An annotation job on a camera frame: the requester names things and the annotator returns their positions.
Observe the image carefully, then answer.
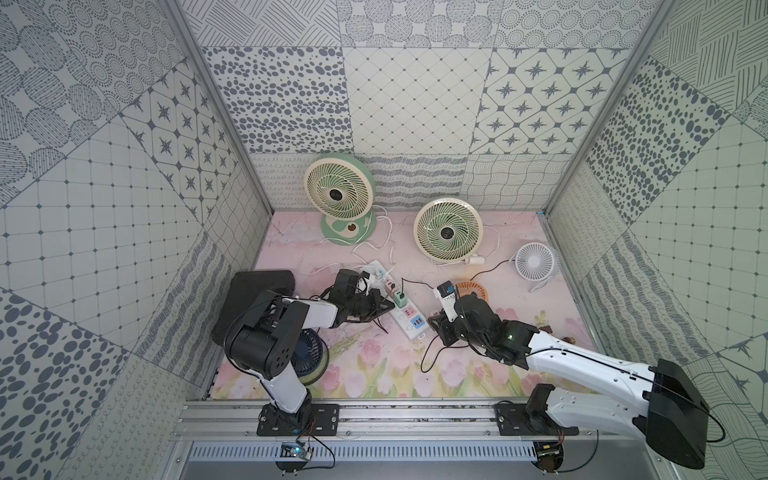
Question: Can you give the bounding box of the green usb adapter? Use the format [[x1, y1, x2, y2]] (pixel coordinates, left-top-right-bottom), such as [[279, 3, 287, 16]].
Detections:
[[393, 290, 408, 309]]

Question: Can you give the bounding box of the white power strip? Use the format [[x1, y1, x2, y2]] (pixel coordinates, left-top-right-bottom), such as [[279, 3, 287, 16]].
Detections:
[[359, 260, 428, 340]]

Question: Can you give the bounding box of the black usb plug cable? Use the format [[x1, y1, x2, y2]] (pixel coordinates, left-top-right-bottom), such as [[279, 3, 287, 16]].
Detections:
[[399, 257, 517, 374]]

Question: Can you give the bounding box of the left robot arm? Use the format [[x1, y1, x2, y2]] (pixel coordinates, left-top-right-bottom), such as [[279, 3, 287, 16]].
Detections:
[[217, 269, 395, 416]]

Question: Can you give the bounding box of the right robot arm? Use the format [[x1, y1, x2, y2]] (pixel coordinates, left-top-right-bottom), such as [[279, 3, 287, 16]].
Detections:
[[428, 282, 713, 470]]

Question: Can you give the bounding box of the dark blue fan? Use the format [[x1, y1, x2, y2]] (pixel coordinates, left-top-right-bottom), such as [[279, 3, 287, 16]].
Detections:
[[291, 329, 330, 386]]

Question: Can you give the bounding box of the orange handheld fan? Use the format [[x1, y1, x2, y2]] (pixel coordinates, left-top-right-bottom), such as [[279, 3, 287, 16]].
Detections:
[[455, 280, 489, 302]]

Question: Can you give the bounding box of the small white fan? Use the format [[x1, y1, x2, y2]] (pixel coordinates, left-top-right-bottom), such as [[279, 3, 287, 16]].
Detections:
[[513, 242, 559, 282]]

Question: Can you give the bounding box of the green base desk fan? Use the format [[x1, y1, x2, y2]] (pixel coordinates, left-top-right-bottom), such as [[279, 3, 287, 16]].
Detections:
[[303, 153, 376, 246]]

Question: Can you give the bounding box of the cream desk fan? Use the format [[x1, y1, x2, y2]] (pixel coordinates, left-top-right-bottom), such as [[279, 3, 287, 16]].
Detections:
[[413, 197, 484, 265]]

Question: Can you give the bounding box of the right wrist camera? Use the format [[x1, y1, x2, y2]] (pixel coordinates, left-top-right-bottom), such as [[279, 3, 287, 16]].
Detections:
[[433, 280, 458, 322]]

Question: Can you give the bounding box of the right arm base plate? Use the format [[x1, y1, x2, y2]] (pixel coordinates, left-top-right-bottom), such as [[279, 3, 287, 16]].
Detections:
[[493, 400, 580, 437]]

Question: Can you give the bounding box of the aluminium rail frame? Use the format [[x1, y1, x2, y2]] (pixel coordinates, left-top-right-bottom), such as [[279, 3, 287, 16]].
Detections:
[[171, 390, 645, 441]]

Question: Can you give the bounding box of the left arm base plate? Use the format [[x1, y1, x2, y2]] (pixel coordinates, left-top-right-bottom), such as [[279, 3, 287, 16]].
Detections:
[[257, 402, 340, 437]]

